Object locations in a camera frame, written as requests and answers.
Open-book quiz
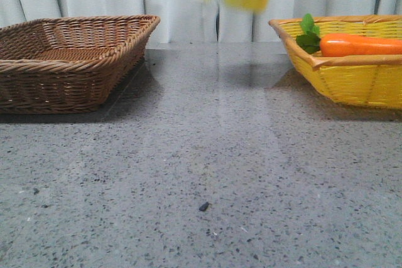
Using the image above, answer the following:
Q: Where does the small black debris chip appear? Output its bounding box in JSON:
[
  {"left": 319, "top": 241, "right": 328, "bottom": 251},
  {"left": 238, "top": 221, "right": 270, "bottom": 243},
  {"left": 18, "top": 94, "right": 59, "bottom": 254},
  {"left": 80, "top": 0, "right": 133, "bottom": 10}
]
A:
[{"left": 198, "top": 202, "right": 210, "bottom": 212}]

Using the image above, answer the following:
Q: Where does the brown wicker basket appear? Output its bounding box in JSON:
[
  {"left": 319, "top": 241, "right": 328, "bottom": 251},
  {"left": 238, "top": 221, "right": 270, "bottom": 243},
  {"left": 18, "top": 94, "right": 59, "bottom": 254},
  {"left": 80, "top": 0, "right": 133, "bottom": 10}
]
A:
[{"left": 1, "top": 14, "right": 160, "bottom": 114}]

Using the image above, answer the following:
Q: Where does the orange toy carrot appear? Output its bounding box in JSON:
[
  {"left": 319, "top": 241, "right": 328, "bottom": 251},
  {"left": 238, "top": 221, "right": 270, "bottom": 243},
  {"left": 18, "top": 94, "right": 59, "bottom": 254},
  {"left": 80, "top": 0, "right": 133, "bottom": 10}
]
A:
[{"left": 296, "top": 13, "right": 401, "bottom": 57}]

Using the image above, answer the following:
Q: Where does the yellow woven basket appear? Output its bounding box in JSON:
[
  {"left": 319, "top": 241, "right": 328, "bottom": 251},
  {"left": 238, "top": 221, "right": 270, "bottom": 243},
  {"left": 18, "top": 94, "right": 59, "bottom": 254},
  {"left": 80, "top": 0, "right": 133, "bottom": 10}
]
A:
[{"left": 269, "top": 14, "right": 401, "bottom": 109}]

